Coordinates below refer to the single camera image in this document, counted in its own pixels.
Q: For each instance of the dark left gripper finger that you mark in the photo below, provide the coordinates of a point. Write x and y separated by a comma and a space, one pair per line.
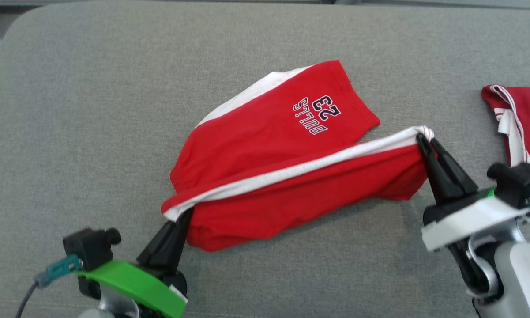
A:
181, 238
156, 251

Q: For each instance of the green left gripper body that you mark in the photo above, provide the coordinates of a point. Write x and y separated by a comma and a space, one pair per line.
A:
137, 285

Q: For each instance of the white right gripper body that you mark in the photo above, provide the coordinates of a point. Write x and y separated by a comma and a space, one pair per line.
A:
467, 221

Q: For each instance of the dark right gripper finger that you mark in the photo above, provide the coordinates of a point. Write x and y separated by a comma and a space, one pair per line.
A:
437, 181
459, 179

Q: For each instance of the red Bulls 23 shorts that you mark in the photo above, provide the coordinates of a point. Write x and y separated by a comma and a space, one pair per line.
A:
269, 154

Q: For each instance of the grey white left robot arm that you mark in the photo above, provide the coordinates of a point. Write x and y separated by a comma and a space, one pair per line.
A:
110, 307

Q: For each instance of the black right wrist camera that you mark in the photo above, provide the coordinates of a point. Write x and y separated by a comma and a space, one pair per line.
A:
516, 183

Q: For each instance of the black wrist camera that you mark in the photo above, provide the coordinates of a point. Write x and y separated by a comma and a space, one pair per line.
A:
88, 247
516, 183

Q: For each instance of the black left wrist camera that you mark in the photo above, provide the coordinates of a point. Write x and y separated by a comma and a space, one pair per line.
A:
88, 247

